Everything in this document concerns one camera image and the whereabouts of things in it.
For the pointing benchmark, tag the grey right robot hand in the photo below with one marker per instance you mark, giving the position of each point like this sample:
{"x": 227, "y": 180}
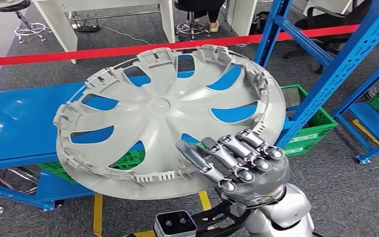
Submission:
{"x": 251, "y": 186}

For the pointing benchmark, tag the grey plastic wheel hubcap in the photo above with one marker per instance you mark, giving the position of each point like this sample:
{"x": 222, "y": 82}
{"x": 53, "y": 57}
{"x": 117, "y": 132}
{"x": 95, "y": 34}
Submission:
{"x": 163, "y": 130}

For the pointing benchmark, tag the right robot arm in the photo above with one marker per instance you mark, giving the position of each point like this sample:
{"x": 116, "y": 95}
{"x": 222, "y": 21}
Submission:
{"x": 287, "y": 202}

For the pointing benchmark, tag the yellow floor tape strip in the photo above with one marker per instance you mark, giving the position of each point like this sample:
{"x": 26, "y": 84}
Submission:
{"x": 205, "y": 201}
{"x": 98, "y": 216}
{"x": 366, "y": 132}

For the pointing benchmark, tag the open green plastic crate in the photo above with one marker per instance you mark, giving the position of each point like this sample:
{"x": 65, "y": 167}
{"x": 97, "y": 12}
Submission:
{"x": 310, "y": 134}

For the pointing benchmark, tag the white desk panel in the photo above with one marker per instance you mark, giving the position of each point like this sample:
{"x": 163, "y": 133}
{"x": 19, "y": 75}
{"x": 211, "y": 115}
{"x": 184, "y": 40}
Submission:
{"x": 241, "y": 16}

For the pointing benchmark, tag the black office chair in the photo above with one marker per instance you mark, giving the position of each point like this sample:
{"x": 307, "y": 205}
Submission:
{"x": 320, "y": 23}

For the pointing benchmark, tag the person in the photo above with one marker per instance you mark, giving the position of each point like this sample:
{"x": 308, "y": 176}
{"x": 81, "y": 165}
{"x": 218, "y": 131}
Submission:
{"x": 202, "y": 5}

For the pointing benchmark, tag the black router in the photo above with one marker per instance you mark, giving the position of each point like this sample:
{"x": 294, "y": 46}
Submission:
{"x": 88, "y": 28}

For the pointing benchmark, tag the chrome stanchion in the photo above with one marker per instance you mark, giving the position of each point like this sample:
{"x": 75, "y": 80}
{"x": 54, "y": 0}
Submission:
{"x": 19, "y": 183}

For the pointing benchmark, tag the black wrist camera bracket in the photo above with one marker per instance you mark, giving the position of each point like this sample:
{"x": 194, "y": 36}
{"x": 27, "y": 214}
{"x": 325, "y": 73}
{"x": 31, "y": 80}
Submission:
{"x": 215, "y": 219}

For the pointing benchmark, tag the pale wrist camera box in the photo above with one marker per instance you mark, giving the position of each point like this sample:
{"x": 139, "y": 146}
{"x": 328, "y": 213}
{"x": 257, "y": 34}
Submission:
{"x": 174, "y": 225}

